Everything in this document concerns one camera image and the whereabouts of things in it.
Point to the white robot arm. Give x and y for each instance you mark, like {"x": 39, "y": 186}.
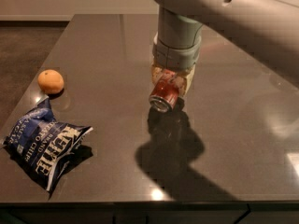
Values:
{"x": 268, "y": 30}

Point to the red coke can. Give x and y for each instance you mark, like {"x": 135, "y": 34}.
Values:
{"x": 164, "y": 96}

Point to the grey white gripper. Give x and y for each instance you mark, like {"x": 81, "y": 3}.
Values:
{"x": 176, "y": 55}

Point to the blue potato chips bag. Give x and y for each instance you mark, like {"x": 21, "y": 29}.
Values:
{"x": 43, "y": 144}

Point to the orange fruit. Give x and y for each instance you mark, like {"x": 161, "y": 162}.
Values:
{"x": 50, "y": 81}

